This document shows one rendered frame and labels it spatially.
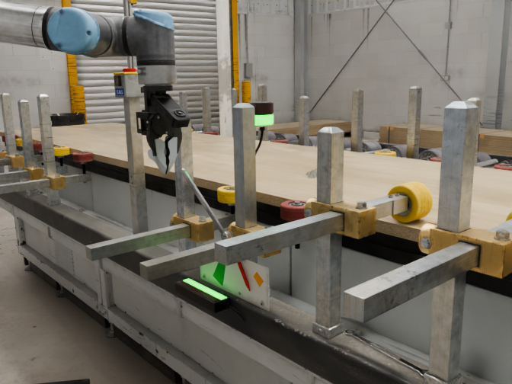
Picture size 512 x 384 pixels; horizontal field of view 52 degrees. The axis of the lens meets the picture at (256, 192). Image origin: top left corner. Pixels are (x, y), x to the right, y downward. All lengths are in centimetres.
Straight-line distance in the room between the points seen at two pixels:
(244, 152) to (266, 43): 998
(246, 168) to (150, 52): 35
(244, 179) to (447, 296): 50
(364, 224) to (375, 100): 933
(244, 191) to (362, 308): 60
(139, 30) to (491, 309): 94
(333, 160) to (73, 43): 57
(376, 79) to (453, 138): 942
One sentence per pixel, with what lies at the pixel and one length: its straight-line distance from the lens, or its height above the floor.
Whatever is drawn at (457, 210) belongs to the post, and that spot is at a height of 100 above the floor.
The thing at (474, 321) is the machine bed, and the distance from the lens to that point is 113.
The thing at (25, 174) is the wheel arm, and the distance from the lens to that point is 246.
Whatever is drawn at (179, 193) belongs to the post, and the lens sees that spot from 137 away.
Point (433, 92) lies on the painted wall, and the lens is 947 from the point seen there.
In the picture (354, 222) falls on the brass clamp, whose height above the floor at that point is 95.
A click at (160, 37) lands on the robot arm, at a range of 125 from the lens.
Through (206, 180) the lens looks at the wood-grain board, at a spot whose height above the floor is 90.
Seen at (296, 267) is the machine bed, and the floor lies 71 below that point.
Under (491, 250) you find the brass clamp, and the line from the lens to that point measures 81.
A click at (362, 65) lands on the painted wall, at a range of 1045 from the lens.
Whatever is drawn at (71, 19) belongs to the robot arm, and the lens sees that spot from 116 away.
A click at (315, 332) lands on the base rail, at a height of 70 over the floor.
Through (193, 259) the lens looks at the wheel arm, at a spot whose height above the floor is 85.
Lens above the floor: 120
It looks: 13 degrees down
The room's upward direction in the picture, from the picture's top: 1 degrees counter-clockwise
